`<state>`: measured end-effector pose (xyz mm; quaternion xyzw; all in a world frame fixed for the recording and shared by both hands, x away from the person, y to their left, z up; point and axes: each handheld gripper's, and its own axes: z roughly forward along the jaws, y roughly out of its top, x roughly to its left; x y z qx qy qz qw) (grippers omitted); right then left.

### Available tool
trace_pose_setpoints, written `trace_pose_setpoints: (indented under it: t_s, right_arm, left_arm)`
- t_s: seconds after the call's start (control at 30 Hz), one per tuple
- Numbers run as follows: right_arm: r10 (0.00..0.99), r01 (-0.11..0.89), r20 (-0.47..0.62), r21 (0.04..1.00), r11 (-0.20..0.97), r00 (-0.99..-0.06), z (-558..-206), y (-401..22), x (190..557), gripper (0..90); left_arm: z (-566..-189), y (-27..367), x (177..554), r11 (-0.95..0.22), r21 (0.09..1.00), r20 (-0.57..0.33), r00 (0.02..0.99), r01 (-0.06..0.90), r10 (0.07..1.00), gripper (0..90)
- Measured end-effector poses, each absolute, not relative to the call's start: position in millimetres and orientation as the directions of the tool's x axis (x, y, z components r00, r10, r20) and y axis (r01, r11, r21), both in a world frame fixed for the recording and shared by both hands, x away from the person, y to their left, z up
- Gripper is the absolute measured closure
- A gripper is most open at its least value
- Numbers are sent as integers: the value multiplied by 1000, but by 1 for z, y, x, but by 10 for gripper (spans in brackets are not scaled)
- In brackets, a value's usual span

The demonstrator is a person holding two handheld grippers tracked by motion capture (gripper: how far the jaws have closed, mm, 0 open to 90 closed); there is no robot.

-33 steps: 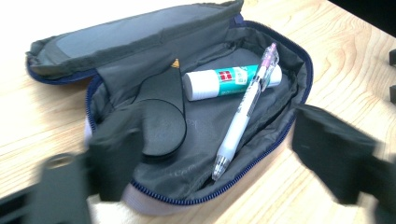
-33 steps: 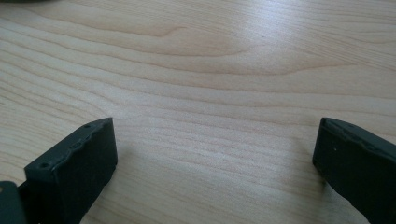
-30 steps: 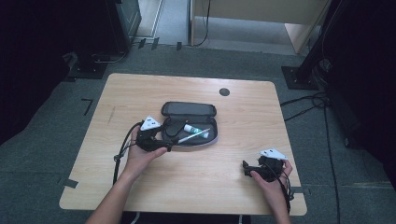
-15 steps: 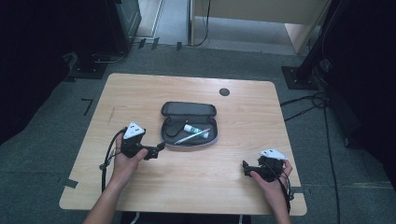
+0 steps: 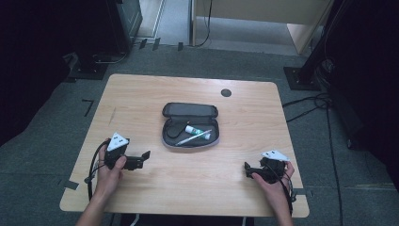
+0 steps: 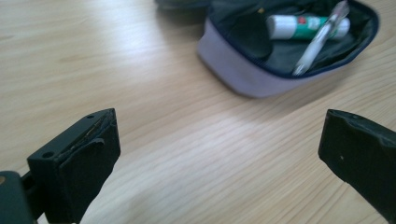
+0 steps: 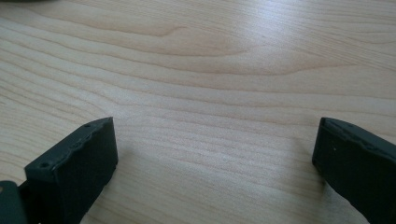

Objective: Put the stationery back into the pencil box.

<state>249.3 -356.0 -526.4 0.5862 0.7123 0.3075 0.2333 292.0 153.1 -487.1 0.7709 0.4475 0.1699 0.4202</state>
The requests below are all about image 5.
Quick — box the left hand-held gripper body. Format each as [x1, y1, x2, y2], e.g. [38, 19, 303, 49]
[104, 131, 137, 171]

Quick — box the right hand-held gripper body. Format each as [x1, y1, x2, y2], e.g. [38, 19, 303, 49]
[259, 149, 292, 186]

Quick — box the black teardrop-shaped dispenser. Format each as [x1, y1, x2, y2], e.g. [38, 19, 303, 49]
[165, 122, 187, 139]

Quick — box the grey zippered pencil case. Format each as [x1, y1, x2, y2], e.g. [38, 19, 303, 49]
[161, 102, 221, 150]

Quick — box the person's right hand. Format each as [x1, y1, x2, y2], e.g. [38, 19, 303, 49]
[250, 160, 296, 205]

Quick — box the person's left hand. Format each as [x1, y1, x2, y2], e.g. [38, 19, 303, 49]
[95, 138, 128, 198]

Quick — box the white pen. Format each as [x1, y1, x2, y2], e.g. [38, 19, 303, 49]
[174, 128, 214, 147]

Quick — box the white tube with green label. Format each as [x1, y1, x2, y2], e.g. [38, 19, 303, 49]
[184, 124, 212, 141]

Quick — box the grey floor tape patch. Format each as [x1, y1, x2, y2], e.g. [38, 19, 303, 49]
[63, 179, 80, 191]

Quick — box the black stand with square base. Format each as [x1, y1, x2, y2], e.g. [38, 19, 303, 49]
[283, 0, 347, 92]

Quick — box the black cabinet on base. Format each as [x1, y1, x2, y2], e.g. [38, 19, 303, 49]
[67, 0, 144, 81]

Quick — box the light wooden furniture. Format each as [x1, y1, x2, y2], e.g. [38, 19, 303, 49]
[190, 0, 335, 57]

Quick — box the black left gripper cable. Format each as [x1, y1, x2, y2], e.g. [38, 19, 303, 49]
[83, 138, 111, 202]

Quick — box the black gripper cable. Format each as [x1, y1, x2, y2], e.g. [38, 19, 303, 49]
[83, 138, 111, 202]
[268, 162, 298, 218]

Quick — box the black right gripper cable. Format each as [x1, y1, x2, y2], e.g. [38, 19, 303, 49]
[268, 162, 298, 218]

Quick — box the black looped floor cable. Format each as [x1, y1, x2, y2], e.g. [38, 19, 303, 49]
[281, 92, 334, 123]

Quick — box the black hanging cable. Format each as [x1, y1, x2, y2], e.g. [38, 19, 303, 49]
[197, 0, 214, 48]

